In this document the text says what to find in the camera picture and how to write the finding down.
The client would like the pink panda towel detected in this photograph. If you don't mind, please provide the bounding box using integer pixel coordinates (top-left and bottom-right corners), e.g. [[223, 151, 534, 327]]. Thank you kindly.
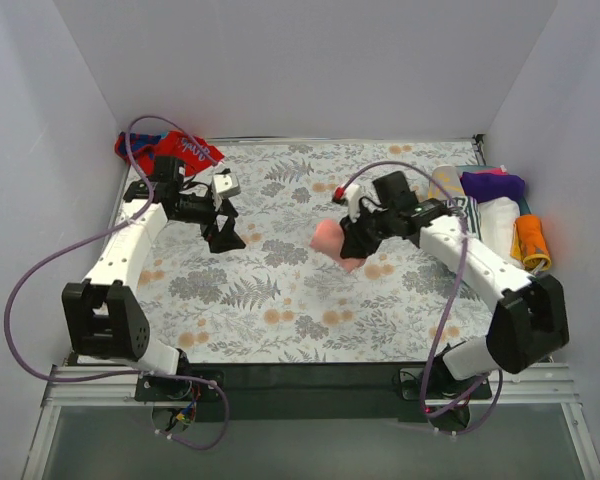
[[309, 219, 366, 273]]

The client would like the red and blue towel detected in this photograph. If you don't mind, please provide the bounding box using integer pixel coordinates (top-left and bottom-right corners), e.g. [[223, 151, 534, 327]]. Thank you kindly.
[[130, 131, 224, 177]]

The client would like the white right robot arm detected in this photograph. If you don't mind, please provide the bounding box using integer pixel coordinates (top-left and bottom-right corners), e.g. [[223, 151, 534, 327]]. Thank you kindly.
[[333, 171, 570, 398]]

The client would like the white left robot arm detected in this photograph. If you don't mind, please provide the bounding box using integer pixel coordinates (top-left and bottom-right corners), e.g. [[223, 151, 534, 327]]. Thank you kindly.
[[61, 157, 246, 400]]

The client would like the floral patterned table mat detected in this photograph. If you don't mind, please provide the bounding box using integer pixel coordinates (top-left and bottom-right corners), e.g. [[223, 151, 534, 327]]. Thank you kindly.
[[78, 139, 542, 365]]

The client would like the striped lemon rolled towel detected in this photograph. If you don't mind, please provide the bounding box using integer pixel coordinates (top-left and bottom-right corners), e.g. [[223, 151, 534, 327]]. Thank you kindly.
[[454, 196, 481, 239]]

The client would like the purple rolled towel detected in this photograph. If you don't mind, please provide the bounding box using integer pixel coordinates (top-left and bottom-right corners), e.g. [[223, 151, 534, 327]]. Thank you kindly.
[[460, 172, 526, 203]]

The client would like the white rolled towel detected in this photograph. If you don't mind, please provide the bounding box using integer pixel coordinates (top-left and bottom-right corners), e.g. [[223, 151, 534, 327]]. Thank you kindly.
[[478, 197, 520, 265]]

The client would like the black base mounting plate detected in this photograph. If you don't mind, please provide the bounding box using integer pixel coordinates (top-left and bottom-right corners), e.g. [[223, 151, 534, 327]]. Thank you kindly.
[[134, 363, 491, 424]]

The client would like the teal towel tray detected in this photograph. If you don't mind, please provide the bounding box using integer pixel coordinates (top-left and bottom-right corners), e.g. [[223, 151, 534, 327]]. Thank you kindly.
[[444, 163, 536, 281]]

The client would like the orange rolled towel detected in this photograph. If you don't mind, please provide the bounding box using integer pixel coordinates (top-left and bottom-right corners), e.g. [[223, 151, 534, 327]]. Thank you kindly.
[[510, 214, 552, 273]]

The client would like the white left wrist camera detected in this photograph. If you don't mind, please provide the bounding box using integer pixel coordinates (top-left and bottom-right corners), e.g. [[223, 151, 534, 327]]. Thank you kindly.
[[210, 169, 241, 210]]

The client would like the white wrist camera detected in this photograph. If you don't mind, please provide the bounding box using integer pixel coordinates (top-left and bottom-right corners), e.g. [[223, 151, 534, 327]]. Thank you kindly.
[[332, 183, 363, 222], [210, 169, 241, 210]]

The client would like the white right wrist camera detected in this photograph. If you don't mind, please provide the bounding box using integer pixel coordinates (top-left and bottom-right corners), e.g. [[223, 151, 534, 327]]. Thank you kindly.
[[332, 183, 363, 222]]

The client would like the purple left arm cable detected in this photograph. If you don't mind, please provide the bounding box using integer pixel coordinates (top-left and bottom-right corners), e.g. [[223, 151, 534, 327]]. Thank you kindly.
[[3, 115, 231, 450]]

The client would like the aluminium frame rail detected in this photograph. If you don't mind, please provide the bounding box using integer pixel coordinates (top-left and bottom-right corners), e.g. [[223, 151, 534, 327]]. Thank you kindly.
[[24, 363, 600, 479]]

